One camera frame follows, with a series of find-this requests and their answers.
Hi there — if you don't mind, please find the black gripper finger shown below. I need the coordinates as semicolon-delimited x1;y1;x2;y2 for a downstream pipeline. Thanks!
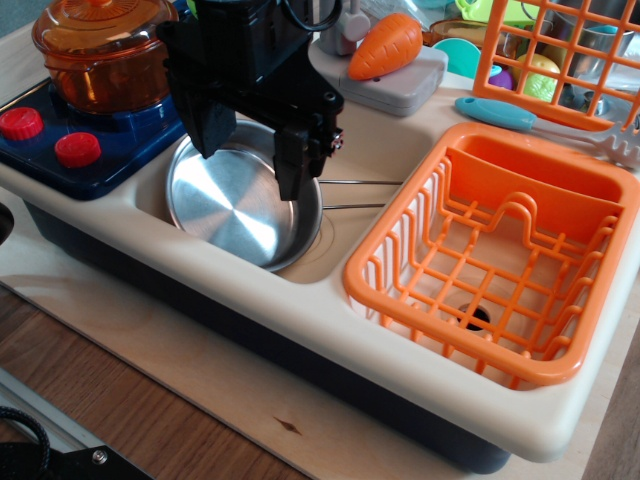
274;114;343;201
175;92;236;158

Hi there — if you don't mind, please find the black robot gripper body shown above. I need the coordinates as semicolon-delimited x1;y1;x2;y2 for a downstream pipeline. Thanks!
156;1;343;130

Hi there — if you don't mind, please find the stainless steel pan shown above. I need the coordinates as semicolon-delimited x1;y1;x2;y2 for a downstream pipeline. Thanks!
165;120;383;283

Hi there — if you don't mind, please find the cream toy sink unit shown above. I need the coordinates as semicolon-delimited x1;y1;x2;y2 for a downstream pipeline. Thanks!
1;76;639;470

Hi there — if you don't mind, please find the orange plastic drying rack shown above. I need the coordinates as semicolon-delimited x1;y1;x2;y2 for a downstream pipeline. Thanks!
343;122;639;390

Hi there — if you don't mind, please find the orange transparent pot with lid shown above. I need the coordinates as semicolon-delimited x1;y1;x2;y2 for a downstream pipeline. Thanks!
31;0;178;114

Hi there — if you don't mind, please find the grey toy faucet base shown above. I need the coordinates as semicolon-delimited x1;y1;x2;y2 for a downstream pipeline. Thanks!
309;1;448;116

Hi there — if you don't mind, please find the red stove knob right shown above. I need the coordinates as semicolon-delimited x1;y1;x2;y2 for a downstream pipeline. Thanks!
54;132;102;169

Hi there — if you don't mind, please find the red stove knob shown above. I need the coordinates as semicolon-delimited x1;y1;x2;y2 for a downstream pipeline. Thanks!
0;107;44;141
54;132;102;169

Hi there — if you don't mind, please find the blue toy stove top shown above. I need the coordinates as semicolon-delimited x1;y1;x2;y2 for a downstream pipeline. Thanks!
1;80;185;200

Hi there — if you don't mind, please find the orange toy carrot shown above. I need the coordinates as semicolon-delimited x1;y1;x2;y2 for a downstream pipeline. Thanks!
347;13;423;81

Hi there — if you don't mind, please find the teal plastic bowl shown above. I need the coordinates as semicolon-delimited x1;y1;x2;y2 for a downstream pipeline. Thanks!
433;38;481;79

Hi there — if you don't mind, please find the red stove knob left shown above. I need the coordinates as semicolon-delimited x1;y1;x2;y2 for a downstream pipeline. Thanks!
0;107;44;141

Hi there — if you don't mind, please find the purple toy piece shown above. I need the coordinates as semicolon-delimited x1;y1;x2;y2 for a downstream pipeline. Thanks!
488;65;515;91

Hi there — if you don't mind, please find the yellow green toy vegetable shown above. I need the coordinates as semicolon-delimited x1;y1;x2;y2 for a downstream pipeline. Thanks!
512;54;560;103

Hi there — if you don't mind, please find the lime green toy cup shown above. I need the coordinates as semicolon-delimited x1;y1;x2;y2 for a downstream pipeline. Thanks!
454;0;539;27

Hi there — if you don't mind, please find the orange plastic grid basket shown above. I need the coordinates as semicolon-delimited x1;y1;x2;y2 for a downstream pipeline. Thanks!
473;1;639;131

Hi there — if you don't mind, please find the steel pot in basket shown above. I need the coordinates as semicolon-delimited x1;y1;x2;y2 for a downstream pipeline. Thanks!
519;0;640;119

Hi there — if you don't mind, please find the teal handled pasta spoon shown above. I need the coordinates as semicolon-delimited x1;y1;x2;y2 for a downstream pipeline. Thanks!
454;97;639;171

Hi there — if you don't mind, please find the black cable bottom left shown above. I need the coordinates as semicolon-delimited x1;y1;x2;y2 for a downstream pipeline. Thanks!
0;405;52;480

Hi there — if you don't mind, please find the black bracket with screw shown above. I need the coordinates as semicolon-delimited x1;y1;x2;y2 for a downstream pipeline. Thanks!
44;446;152;480

